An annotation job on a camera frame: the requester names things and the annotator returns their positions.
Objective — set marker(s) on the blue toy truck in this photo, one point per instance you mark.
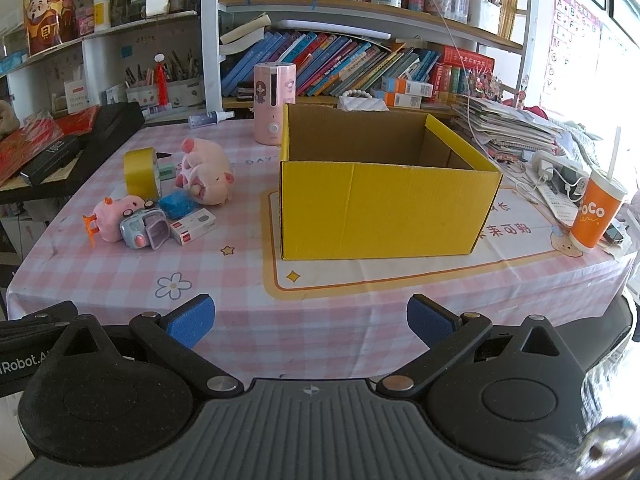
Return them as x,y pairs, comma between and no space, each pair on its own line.
142,227

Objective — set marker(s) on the small green white eraser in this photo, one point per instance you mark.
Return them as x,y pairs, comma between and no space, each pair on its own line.
166,172

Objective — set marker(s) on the fortune god paper figure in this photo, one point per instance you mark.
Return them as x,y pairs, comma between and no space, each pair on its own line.
47,20

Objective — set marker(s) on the white pen holder with pens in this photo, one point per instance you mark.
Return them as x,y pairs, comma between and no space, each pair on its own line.
150,94

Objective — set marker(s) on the white bottle with yellow label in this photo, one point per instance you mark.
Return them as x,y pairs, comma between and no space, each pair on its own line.
101,12

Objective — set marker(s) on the red boxed book set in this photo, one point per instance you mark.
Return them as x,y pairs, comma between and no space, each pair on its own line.
462,72

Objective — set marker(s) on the flat lying beige books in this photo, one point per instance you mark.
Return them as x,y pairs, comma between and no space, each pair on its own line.
245,35

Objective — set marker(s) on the white power strip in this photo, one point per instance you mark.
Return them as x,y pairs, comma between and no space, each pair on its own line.
560,165

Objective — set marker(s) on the yellow tape roll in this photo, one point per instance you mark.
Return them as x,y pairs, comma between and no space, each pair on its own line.
140,175

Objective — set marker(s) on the pink plush pig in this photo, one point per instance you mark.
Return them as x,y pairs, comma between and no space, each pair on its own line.
210,170

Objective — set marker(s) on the orange and white boxes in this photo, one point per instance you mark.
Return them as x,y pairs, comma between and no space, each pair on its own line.
407,91

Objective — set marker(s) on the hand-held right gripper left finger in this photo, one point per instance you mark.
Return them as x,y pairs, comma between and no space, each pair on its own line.
192,316

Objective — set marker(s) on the white shelf unit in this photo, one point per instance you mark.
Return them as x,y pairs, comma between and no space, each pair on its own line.
100,55

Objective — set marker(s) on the small spray bottle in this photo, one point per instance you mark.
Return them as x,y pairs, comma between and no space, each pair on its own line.
210,119

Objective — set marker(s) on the red tassel ornament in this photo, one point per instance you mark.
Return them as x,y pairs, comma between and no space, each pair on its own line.
161,80

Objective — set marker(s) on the white card with red label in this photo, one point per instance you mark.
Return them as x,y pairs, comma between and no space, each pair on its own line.
76,96

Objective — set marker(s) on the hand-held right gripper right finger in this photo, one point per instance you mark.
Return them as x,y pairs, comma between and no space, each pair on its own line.
426,317

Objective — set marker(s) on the small pink pig toy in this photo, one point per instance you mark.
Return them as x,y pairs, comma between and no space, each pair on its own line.
112,217

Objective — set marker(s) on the pink checked tablecloth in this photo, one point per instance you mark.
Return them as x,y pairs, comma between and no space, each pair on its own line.
240,280

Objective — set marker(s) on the row of leaning books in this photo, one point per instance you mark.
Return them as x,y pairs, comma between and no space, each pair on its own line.
340,62

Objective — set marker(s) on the alphabet wall poster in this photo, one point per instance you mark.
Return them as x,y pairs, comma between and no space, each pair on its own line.
572,45

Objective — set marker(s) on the red printed packaging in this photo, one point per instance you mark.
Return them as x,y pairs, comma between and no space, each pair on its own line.
30,140

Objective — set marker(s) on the stack of booklets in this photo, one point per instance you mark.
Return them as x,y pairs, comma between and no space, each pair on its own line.
510,125

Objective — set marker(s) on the white and wood bookshelf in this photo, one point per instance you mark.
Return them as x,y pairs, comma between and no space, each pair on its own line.
210,35

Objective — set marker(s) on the white cup of markers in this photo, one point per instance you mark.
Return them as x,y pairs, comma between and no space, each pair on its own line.
484,16

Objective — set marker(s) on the orange paper cup with straw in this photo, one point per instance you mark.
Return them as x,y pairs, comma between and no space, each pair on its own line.
595,215

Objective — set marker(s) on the white placemat with orange border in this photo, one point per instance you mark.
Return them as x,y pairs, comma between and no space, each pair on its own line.
400,275

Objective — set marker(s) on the beige cloth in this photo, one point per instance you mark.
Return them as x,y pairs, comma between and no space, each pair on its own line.
6,117

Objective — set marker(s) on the yellow cardboard box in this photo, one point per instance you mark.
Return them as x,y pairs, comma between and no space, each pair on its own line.
380,210

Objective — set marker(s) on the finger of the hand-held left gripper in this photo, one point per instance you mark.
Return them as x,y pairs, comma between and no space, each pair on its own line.
35,312

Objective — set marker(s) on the pink humidifier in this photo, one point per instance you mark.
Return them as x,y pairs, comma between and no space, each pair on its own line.
273,105

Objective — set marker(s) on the long black box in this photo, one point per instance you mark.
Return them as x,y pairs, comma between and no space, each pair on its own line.
50,157

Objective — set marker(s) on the white quilted tissue box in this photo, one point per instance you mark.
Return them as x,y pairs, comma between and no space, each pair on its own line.
362,102

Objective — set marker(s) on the black electric piano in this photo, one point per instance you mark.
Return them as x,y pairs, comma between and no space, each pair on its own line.
110,130

